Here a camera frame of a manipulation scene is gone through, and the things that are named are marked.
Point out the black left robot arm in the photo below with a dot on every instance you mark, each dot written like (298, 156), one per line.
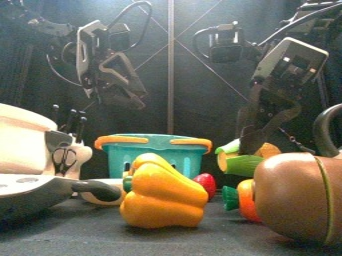
(31, 23)

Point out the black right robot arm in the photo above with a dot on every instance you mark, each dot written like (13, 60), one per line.
(318, 20)

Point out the toy corn with green husk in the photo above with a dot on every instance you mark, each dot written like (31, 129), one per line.
(240, 163)

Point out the brown toy pot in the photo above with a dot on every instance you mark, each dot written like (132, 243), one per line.
(294, 196)

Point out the white toy pot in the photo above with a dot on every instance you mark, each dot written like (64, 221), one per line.
(21, 143)

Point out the red toy tomato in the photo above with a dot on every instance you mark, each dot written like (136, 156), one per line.
(206, 185)

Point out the orange toy carrot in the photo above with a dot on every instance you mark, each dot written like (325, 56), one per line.
(246, 200)

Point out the white toy knife block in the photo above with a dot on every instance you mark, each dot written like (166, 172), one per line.
(67, 160)

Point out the black toy scissors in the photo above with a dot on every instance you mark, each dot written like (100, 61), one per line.
(64, 160)

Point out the yellow toy bell pepper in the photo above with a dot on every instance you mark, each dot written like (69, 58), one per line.
(164, 196)

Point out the grey toy frying pan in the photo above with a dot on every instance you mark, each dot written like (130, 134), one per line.
(31, 193)

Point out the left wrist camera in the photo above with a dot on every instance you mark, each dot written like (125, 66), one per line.
(119, 37)

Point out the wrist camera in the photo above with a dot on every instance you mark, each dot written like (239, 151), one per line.
(226, 42)
(119, 37)

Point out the metal frame pole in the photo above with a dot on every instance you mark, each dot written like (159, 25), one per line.
(170, 66)

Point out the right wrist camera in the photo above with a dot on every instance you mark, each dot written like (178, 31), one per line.
(226, 42)

